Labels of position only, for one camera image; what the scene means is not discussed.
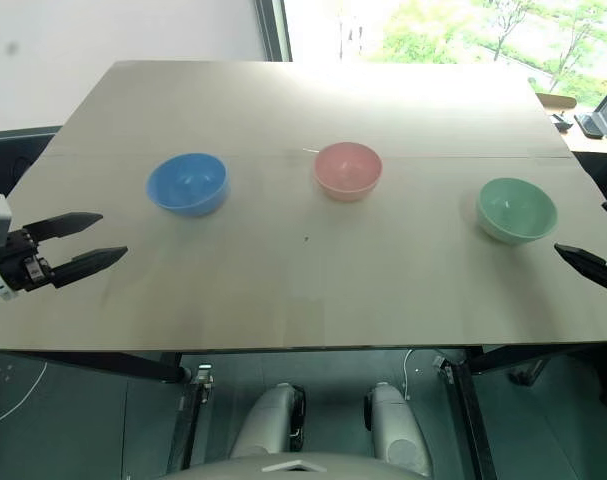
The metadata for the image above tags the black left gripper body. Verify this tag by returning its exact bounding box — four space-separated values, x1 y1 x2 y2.
0 224 55 294

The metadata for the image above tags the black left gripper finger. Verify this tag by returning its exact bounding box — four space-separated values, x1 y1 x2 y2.
25 212 105 243
49 245 130 290

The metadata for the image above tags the black keyboard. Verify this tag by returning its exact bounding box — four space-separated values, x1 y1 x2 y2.
574 113 605 141

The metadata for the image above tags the green plastic bowl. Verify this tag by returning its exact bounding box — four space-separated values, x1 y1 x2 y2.
475 176 558 246

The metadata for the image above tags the blue plastic bowl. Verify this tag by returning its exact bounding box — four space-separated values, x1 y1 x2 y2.
146 152 231 219

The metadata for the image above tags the silver robot left leg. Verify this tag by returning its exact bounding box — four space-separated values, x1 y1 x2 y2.
231 382 308 459

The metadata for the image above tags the silver robot leg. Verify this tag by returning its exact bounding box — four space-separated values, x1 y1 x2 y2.
231 382 308 459
363 381 434 477

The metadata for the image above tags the silver robot right leg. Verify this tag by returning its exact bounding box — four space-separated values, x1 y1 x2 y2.
363 381 434 477

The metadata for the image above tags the red plastic bowl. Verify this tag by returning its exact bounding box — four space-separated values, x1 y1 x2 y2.
313 141 384 204

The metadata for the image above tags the silver robot torso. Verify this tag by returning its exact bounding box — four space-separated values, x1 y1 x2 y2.
155 451 434 480

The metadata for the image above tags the black table frame leg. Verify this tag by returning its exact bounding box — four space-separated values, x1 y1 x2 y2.
432 345 607 480
0 349 217 474

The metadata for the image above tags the white floor cable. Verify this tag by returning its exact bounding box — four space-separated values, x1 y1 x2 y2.
0 358 50 432

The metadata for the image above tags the thin white hanging cable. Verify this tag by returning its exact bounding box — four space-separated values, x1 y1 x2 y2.
401 348 415 401

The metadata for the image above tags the dark window frame post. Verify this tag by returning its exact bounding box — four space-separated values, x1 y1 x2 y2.
254 0 295 64

